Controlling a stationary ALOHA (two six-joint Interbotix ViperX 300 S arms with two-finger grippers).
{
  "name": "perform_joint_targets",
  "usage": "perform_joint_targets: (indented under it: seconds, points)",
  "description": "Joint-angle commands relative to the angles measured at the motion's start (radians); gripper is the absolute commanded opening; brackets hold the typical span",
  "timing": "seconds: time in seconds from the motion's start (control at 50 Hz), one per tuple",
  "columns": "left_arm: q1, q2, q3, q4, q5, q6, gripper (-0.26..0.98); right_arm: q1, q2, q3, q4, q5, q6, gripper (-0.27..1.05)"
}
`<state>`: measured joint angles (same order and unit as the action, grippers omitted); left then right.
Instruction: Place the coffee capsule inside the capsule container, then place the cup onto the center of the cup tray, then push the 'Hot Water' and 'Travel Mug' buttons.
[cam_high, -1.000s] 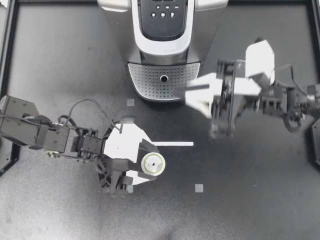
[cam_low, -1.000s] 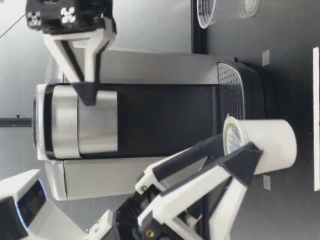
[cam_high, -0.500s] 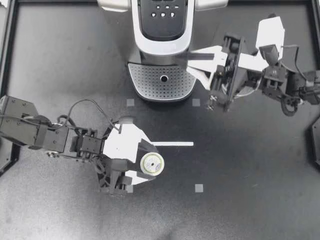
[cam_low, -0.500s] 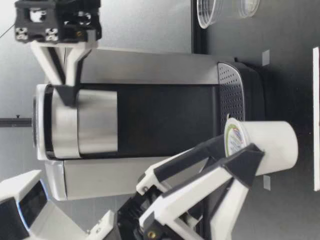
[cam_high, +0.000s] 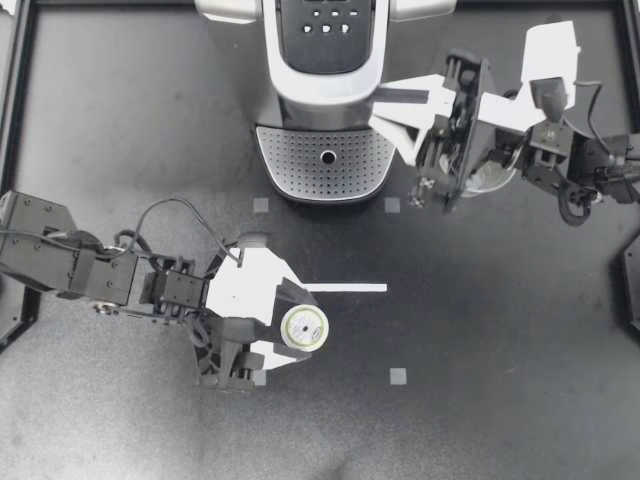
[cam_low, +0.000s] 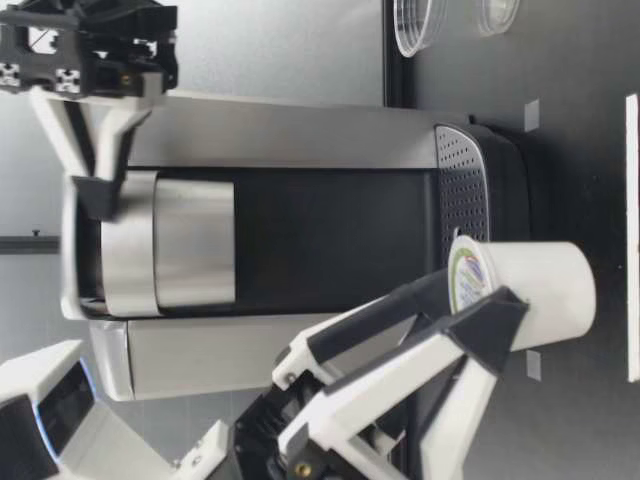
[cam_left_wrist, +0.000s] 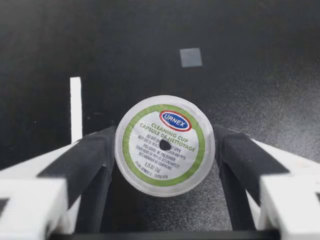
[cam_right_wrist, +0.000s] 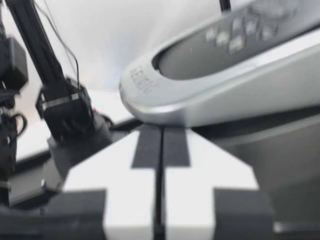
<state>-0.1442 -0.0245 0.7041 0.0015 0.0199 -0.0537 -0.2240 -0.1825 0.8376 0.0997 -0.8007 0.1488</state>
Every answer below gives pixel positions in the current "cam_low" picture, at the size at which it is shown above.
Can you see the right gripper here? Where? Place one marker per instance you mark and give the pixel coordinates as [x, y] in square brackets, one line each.
[115, 55]

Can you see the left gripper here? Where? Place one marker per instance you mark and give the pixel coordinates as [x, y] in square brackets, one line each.
[260, 440]

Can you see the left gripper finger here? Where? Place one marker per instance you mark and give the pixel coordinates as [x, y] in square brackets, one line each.
[480, 325]

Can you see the silver and black coffee machine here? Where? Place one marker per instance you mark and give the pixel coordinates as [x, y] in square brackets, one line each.
[320, 235]

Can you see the clear plastic cup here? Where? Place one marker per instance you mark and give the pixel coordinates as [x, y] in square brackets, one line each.
[417, 30]

